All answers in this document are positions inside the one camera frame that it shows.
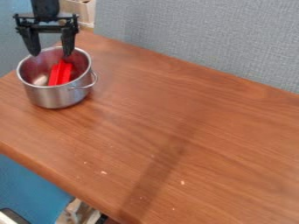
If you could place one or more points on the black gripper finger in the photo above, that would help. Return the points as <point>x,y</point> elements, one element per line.
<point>30,40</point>
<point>66,38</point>

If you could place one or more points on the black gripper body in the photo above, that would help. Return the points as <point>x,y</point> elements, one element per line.
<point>45,20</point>

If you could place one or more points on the red plastic block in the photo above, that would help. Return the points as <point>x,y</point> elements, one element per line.
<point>60,73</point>

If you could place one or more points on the metal pot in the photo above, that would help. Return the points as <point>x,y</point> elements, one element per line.
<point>33,72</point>

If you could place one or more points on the wooden crate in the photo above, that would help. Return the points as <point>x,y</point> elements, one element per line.
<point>81,7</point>

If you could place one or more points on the white frame under table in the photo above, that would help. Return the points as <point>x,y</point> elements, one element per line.
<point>77,213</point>

